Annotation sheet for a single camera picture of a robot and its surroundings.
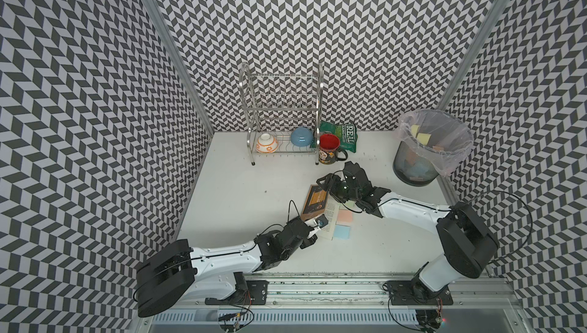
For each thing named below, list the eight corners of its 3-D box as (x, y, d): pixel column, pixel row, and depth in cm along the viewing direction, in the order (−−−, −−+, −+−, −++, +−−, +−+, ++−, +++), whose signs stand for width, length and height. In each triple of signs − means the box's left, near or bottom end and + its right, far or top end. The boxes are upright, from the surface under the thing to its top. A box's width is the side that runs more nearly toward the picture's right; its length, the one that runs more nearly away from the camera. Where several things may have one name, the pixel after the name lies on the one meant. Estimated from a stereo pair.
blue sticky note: (333, 238, 87) (333, 236, 85) (332, 226, 90) (332, 224, 88) (350, 238, 87) (350, 236, 85) (348, 226, 90) (349, 224, 88)
